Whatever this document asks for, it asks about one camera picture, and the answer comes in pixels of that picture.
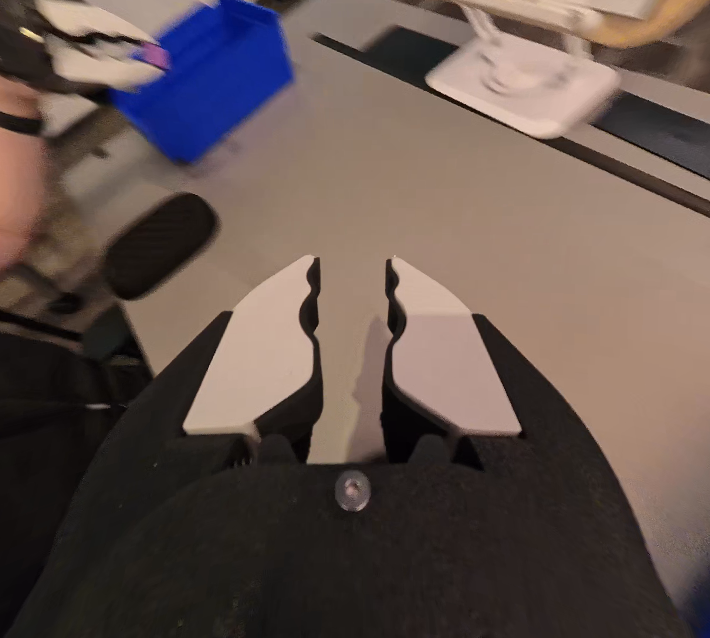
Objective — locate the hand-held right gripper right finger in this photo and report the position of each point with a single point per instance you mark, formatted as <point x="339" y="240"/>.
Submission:
<point x="449" y="366"/>

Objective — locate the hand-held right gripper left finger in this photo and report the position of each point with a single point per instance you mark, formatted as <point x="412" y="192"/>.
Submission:
<point x="255" y="360"/>

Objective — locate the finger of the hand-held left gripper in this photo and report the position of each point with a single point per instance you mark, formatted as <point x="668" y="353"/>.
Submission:
<point x="100" y="66"/>
<point x="94" y="19"/>

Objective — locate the purple wooden cube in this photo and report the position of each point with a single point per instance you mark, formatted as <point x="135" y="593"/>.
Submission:
<point x="152" y="54"/>

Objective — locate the blue plastic bin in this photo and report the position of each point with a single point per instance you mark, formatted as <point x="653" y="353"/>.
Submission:
<point x="222" y="89"/>

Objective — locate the person's left forearm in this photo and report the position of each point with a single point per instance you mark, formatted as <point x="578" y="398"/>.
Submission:
<point x="16" y="194"/>

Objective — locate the person's left hand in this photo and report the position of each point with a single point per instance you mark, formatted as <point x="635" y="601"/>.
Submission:
<point x="16" y="94"/>

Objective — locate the black wristwatch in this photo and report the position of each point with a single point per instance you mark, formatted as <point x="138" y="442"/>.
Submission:
<point x="19" y="123"/>

